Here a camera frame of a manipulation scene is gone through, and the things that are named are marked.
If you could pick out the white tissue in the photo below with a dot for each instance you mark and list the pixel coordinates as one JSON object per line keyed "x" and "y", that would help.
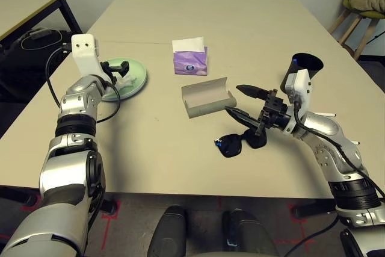
{"x": 127, "y": 81}

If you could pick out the purple tissue pack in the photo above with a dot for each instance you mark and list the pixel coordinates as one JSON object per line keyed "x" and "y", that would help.
{"x": 189, "y": 61}

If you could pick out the grey power adapter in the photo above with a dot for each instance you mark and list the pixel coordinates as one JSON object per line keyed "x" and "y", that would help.
{"x": 39, "y": 32}

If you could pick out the dark grey robot right leg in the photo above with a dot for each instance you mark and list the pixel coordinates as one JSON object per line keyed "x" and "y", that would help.
{"x": 249, "y": 236}

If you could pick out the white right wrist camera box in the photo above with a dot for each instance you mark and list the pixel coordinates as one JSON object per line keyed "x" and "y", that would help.
{"x": 300, "y": 85}

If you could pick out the dark grey robot leg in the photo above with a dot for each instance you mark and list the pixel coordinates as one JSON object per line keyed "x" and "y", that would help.
{"x": 168, "y": 233}
{"x": 249, "y": 236}

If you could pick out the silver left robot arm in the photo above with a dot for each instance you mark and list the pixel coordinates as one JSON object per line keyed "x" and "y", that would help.
{"x": 78, "y": 100}

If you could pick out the dark grey robot left leg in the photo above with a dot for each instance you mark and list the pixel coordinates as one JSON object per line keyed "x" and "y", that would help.
{"x": 168, "y": 233}

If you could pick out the grey glasses case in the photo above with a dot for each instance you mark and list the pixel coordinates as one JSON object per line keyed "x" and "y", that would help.
{"x": 204, "y": 94}

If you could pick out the green seat cushion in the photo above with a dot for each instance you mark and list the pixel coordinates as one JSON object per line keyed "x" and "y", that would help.
{"x": 373, "y": 15}

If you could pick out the wooden stool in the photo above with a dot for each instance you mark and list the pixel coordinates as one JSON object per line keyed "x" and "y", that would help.
{"x": 364, "y": 37}

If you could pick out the black sunglasses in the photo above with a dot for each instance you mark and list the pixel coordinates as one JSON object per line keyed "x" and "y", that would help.
{"x": 230, "y": 147}

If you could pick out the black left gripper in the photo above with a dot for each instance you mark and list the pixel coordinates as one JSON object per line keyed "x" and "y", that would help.
{"x": 113, "y": 70}

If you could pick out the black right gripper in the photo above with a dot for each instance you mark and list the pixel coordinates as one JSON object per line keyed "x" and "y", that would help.
{"x": 275, "y": 109}

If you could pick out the beige desk black frame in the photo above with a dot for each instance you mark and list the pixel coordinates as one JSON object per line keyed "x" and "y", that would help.
{"x": 24, "y": 7}

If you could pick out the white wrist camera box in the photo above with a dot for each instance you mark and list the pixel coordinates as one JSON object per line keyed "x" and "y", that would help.
{"x": 84, "y": 49}
{"x": 300, "y": 85}

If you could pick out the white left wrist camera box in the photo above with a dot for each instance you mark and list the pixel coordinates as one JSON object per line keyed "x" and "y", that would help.
{"x": 84, "y": 49}

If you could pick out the light green plate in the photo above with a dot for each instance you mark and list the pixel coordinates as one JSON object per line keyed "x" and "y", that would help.
{"x": 138, "y": 70}

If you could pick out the black cup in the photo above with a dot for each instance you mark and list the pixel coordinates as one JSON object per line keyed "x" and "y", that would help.
{"x": 309, "y": 64}

